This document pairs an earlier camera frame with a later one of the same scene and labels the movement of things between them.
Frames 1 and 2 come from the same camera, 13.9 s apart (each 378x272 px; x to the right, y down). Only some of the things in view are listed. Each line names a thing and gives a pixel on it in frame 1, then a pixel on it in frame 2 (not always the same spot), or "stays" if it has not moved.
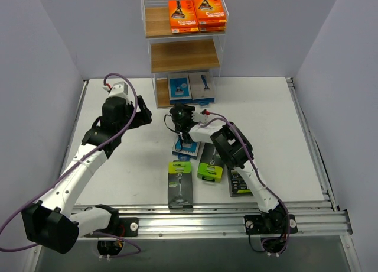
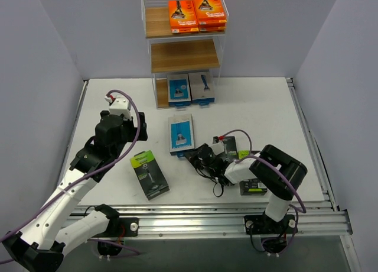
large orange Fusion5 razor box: x=182 y=16 stays
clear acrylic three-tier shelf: x=185 y=29 stays
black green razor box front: x=180 y=185 to x=150 y=175
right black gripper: x=183 y=135 to x=202 y=153
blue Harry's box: x=179 y=88 stays
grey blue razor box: x=201 y=86 stays
